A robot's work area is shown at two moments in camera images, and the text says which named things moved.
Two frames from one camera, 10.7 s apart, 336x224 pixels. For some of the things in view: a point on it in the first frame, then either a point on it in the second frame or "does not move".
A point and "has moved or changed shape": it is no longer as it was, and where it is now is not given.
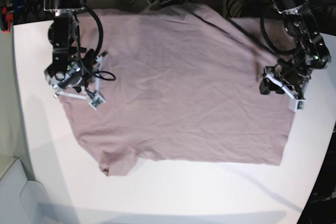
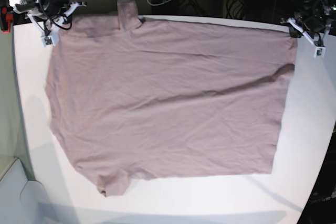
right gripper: [290, 72] → [313, 23]
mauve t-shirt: [177, 82] has moved or changed shape
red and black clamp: [6, 18] does not move
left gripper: [88, 74] → [53, 2]
